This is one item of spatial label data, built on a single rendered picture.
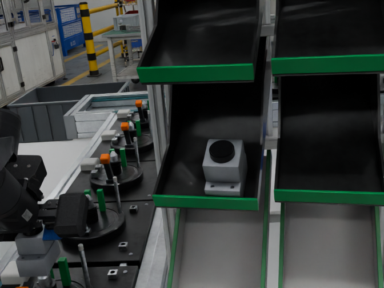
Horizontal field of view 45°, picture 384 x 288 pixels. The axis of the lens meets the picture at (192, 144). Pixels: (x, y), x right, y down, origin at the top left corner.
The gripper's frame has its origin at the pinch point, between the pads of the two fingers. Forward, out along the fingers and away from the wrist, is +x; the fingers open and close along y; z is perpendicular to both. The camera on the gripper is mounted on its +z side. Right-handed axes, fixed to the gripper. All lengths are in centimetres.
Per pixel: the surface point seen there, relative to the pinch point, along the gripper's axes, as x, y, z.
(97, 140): 66, 15, 57
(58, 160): 78, 33, 57
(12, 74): 377, 247, 362
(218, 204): -12.4, -28.2, -2.4
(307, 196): -12.2, -39.0, -1.7
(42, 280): 5.1, -0.2, -6.4
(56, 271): 17.8, 2.8, -1.3
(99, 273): 17.2, -5.6, -2.0
